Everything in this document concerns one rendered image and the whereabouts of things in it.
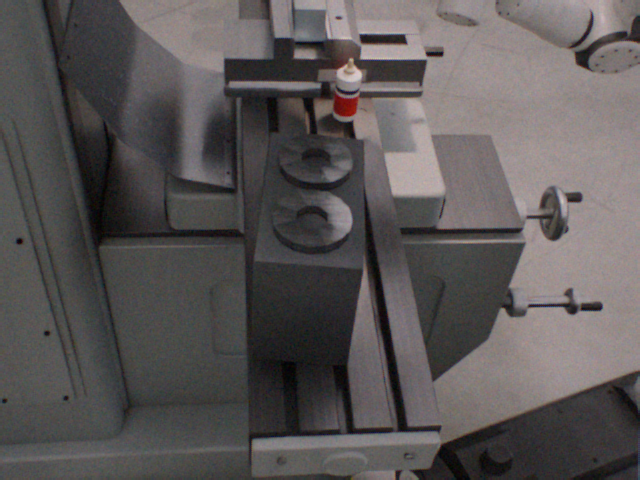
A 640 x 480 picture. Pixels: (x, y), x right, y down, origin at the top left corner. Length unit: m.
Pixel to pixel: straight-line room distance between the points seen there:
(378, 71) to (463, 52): 2.01
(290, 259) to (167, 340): 0.83
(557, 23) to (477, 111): 1.82
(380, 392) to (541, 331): 1.42
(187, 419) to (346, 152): 1.01
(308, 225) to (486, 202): 0.70
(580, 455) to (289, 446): 0.65
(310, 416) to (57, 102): 0.58
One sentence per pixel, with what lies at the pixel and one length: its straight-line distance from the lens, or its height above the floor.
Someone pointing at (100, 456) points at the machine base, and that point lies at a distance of 1.80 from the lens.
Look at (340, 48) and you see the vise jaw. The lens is 1.32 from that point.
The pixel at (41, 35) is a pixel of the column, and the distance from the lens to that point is 1.13.
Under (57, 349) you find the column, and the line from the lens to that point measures 1.55.
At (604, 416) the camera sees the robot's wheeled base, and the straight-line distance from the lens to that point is 1.49.
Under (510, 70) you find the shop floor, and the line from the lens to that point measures 3.31.
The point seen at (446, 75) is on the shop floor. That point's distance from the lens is 3.20.
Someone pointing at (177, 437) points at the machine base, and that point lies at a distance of 1.79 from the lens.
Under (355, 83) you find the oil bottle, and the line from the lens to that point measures 1.27.
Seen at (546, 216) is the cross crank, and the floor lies 0.66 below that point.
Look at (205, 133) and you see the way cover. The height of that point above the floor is 0.90.
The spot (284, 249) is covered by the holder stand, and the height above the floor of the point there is 1.15.
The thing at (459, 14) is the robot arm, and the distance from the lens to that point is 1.13.
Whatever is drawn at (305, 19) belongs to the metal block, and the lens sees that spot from 1.32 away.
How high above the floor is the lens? 1.76
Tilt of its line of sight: 47 degrees down
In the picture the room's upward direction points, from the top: 6 degrees clockwise
